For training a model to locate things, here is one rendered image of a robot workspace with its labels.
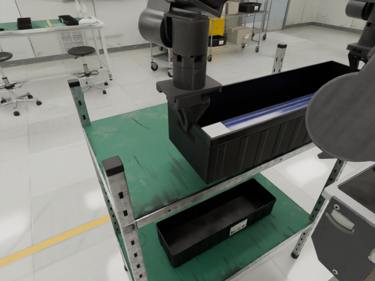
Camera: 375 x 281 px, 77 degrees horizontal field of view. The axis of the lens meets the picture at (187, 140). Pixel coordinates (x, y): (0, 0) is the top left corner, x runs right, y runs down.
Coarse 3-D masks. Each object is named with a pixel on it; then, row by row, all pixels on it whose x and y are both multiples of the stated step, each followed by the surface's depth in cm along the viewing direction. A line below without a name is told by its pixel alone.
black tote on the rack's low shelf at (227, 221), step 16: (224, 192) 118; (240, 192) 126; (256, 192) 127; (192, 208) 111; (208, 208) 118; (224, 208) 122; (240, 208) 122; (256, 208) 122; (272, 208) 118; (160, 224) 105; (176, 224) 111; (192, 224) 114; (208, 224) 114; (224, 224) 114; (240, 224) 107; (160, 240) 104; (176, 240) 107; (192, 240) 107; (208, 240) 100; (176, 256) 93; (192, 256) 100
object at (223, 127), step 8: (304, 96) 68; (280, 104) 64; (288, 104) 64; (296, 104) 64; (304, 104) 64; (256, 112) 60; (264, 112) 60; (272, 112) 60; (280, 112) 60; (232, 120) 57; (240, 120) 57; (248, 120) 57; (256, 120) 57; (208, 128) 54; (216, 128) 54; (224, 128) 54; (232, 128) 54
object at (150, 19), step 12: (156, 0) 38; (168, 0) 35; (180, 0) 32; (192, 0) 32; (144, 12) 39; (156, 12) 38; (204, 12) 36; (216, 12) 36; (144, 24) 39; (156, 24) 37; (144, 36) 41; (156, 36) 38
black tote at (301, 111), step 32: (320, 64) 71; (224, 96) 59; (256, 96) 65; (288, 96) 72; (192, 128) 45; (256, 128) 44; (288, 128) 50; (192, 160) 49; (224, 160) 45; (256, 160) 51
